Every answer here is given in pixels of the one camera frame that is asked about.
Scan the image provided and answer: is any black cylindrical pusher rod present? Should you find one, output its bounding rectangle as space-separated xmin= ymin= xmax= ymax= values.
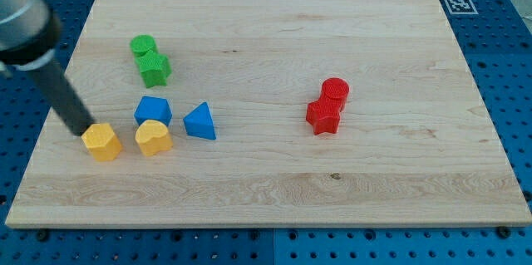
xmin=27 ymin=58 xmax=95 ymax=136

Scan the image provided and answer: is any yellow heart block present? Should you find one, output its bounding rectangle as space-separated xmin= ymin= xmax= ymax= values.
xmin=135 ymin=120 xmax=174 ymax=156

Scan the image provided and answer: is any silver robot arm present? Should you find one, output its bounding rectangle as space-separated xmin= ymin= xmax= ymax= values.
xmin=1 ymin=0 xmax=95 ymax=136

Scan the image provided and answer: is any blue triangle block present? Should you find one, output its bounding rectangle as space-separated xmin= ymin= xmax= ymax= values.
xmin=183 ymin=102 xmax=216 ymax=140

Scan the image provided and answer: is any yellow hexagon block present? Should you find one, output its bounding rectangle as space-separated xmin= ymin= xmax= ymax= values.
xmin=81 ymin=123 xmax=123 ymax=161

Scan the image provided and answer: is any blue pentagon block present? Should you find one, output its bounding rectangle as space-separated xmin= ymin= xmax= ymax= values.
xmin=134 ymin=96 xmax=172 ymax=126

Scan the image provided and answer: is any green cylinder block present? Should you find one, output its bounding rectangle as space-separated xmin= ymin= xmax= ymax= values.
xmin=129 ymin=34 xmax=158 ymax=57

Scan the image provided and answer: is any green star block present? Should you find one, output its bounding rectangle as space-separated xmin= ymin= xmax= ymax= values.
xmin=135 ymin=51 xmax=172 ymax=88

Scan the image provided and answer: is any wooden board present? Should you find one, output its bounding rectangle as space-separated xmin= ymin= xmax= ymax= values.
xmin=6 ymin=0 xmax=531 ymax=229

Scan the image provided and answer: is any red star block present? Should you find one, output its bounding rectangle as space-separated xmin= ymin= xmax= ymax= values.
xmin=306 ymin=97 xmax=342 ymax=135

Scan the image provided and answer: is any red cylinder block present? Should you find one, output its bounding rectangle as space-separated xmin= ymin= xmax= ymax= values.
xmin=319 ymin=77 xmax=350 ymax=111

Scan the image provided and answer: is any white fiducial marker tag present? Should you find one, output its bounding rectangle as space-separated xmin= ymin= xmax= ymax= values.
xmin=443 ymin=0 xmax=478 ymax=15

